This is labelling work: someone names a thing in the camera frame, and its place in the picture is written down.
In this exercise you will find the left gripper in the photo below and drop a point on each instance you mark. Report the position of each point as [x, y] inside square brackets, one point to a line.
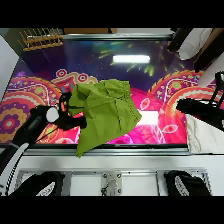
[71, 121]

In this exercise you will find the green pants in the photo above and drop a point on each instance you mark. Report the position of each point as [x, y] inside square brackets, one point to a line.
[106, 110]

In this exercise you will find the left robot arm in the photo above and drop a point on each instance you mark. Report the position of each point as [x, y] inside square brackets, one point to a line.
[32, 124]

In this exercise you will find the white garment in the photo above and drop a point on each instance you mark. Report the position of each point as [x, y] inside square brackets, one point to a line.
[196, 41]
[204, 140]
[213, 71]

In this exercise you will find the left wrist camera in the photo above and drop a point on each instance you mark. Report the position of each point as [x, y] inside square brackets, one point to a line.
[65, 101]

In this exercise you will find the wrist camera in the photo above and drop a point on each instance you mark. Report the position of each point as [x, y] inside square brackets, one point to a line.
[219, 87]
[65, 101]

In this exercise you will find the silver frame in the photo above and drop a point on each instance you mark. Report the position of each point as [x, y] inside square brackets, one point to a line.
[113, 151]

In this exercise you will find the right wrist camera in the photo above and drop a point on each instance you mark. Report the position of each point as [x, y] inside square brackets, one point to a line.
[219, 87]

